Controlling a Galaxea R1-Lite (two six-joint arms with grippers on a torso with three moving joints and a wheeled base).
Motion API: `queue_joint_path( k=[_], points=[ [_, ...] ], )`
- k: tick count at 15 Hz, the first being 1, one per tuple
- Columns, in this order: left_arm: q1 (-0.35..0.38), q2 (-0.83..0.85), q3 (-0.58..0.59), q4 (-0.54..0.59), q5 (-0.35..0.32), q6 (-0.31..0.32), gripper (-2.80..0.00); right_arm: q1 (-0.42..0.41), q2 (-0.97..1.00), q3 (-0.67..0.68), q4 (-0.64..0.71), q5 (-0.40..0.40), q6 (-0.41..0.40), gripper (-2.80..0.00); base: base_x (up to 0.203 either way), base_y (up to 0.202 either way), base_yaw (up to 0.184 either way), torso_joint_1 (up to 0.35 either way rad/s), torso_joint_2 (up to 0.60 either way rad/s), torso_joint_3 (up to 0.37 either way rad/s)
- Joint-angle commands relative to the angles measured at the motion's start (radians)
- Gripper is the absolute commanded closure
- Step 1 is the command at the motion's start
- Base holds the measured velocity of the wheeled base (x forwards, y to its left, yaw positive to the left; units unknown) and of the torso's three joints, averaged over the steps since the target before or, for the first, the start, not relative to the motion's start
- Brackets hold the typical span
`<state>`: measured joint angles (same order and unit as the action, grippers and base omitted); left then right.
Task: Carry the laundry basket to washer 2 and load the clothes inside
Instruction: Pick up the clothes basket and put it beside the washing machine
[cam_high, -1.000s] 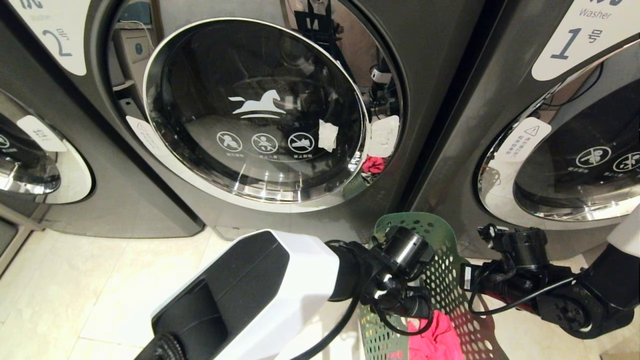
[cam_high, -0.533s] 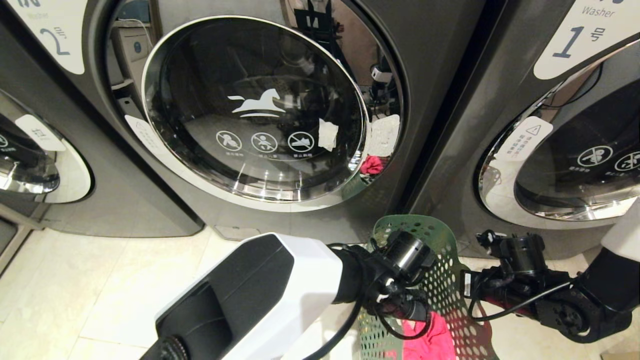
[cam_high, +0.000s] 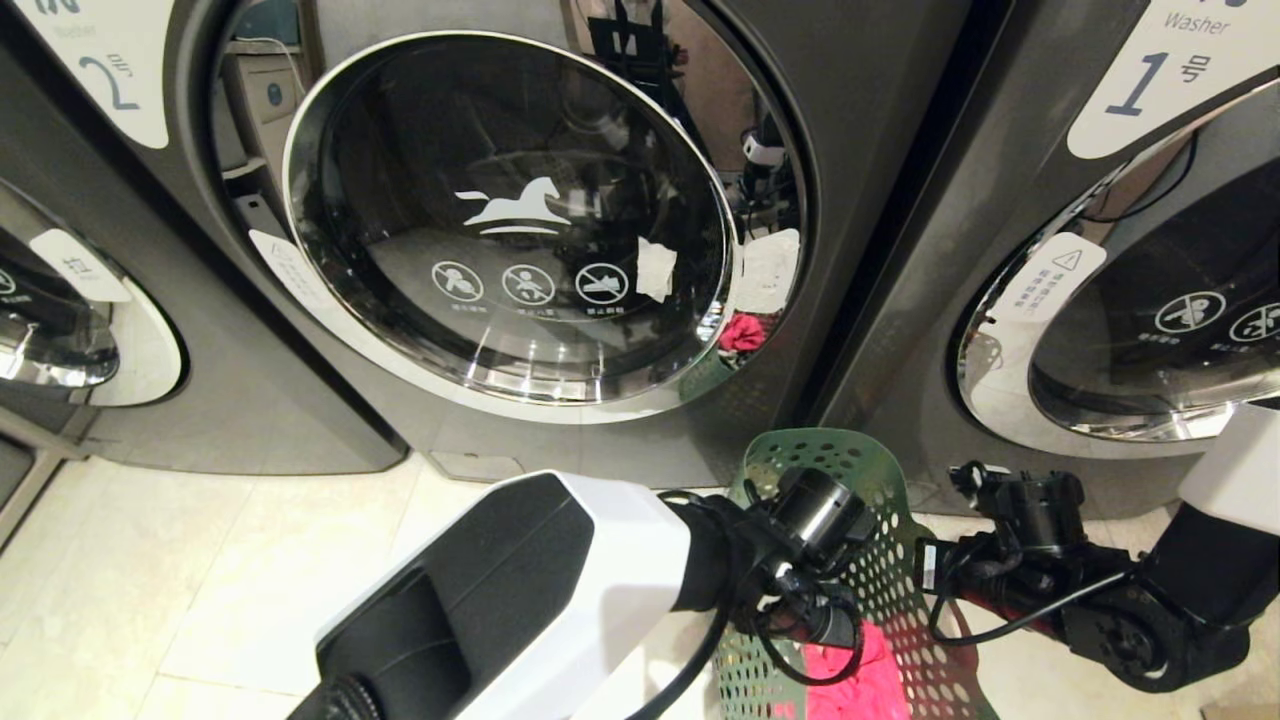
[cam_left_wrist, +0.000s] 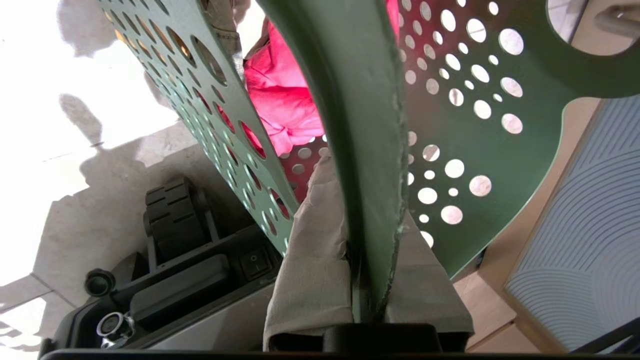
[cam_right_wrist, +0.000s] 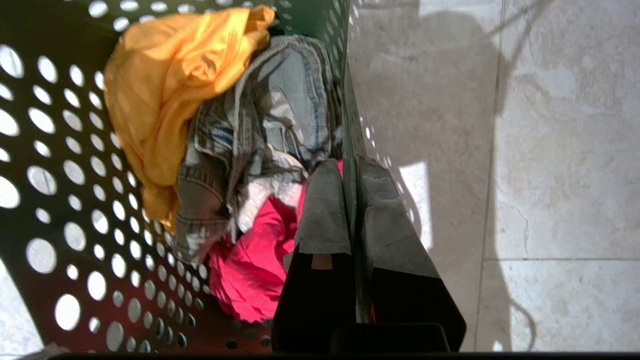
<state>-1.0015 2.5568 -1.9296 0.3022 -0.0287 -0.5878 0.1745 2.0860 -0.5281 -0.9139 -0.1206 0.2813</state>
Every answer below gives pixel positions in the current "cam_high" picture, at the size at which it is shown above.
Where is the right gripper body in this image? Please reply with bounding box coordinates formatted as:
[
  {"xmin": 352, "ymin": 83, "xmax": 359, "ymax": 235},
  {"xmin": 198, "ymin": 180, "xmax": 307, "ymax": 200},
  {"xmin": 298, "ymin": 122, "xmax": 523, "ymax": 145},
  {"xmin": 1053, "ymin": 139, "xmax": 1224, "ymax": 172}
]
[{"xmin": 914, "ymin": 534, "xmax": 1067, "ymax": 608}]

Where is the green perforated laundry basket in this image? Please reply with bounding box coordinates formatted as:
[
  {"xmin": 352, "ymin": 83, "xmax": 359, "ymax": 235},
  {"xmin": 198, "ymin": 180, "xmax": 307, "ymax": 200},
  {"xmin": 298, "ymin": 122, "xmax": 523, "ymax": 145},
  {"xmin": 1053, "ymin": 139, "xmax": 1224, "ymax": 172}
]
[{"xmin": 714, "ymin": 427, "xmax": 1003, "ymax": 720}]

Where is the grey front-load washer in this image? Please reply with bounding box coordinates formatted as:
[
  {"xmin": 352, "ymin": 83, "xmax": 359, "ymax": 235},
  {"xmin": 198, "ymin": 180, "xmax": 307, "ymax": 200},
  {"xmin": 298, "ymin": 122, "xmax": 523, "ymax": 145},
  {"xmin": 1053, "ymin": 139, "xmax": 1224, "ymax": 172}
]
[
  {"xmin": 808, "ymin": 0, "xmax": 1280, "ymax": 523},
  {"xmin": 0, "ymin": 0, "xmax": 979, "ymax": 493},
  {"xmin": 0, "ymin": 40, "xmax": 409, "ymax": 477}
]

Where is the round glass washer door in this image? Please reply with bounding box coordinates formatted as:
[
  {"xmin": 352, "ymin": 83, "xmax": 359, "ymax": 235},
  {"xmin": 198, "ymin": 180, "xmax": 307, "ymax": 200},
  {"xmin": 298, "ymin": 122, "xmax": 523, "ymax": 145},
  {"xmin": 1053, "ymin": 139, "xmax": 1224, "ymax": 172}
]
[
  {"xmin": 0, "ymin": 178, "xmax": 188, "ymax": 411},
  {"xmin": 205, "ymin": 0, "xmax": 814, "ymax": 427},
  {"xmin": 953, "ymin": 78, "xmax": 1280, "ymax": 463}
]

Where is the white washer number label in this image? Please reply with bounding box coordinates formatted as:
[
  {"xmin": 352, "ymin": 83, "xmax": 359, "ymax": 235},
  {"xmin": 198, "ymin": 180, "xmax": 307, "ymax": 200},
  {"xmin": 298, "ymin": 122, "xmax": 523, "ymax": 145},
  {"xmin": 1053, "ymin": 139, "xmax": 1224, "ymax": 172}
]
[
  {"xmin": 8, "ymin": 0, "xmax": 178, "ymax": 152},
  {"xmin": 1064, "ymin": 0, "xmax": 1280, "ymax": 162}
]

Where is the pink garment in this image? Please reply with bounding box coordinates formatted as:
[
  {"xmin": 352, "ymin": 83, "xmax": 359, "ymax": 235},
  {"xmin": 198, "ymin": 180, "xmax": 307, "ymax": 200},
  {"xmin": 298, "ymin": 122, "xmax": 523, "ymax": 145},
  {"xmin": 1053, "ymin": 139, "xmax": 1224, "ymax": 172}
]
[{"xmin": 798, "ymin": 620, "xmax": 913, "ymax": 720}]

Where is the white paper scrap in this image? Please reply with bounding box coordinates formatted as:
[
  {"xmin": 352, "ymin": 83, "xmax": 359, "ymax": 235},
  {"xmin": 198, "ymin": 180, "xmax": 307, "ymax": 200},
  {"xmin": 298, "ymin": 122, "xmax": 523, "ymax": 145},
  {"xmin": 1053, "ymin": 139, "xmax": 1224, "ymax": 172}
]
[{"xmin": 636, "ymin": 237, "xmax": 680, "ymax": 304}]

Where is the grey filter cover flap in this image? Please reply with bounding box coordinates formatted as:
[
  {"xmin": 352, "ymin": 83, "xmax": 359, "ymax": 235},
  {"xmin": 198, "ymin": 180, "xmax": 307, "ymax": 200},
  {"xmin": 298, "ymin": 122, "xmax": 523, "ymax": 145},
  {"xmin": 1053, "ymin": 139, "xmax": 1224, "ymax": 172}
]
[{"xmin": 429, "ymin": 451, "xmax": 528, "ymax": 485}]

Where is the black cable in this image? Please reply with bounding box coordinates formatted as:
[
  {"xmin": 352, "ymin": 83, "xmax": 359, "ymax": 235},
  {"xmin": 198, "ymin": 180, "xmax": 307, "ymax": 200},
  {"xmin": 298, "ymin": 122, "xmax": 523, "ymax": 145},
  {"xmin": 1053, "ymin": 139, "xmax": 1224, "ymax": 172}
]
[
  {"xmin": 926, "ymin": 568, "xmax": 1139, "ymax": 647},
  {"xmin": 625, "ymin": 598, "xmax": 737, "ymax": 720}
]

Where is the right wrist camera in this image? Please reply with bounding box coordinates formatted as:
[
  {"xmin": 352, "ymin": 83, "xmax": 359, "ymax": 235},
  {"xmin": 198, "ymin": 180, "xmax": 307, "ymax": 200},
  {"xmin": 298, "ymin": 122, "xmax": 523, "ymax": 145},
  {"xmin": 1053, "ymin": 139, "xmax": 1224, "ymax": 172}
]
[{"xmin": 948, "ymin": 461, "xmax": 1089, "ymax": 553}]

